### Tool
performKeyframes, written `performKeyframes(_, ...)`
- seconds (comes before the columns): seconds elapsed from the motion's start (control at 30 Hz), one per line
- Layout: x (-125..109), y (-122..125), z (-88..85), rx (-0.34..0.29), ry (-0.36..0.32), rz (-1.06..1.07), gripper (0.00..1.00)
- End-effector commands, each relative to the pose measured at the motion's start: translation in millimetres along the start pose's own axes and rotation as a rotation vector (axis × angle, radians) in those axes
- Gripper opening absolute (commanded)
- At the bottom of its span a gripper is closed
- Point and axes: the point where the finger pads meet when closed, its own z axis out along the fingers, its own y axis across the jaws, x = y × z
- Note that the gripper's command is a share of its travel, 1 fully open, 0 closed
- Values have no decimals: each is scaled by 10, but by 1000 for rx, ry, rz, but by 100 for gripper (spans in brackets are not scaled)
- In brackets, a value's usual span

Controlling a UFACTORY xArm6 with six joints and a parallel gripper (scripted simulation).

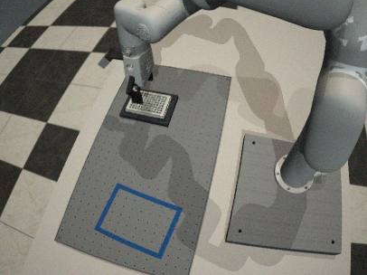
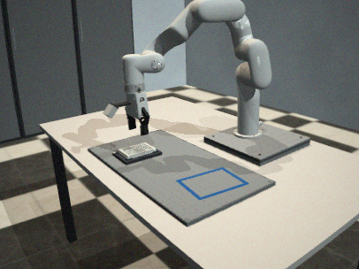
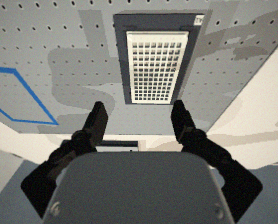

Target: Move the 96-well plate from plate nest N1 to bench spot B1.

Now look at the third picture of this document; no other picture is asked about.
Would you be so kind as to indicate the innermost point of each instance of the blue tape outline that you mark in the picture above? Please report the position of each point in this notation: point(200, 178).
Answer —
point(18, 76)

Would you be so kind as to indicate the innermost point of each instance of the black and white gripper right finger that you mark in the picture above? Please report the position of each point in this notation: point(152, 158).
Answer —
point(241, 187)

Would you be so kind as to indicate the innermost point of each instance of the white well plate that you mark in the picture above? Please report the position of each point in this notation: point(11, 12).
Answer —
point(154, 61)

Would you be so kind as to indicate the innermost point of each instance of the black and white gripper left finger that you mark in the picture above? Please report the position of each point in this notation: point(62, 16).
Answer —
point(40, 184)

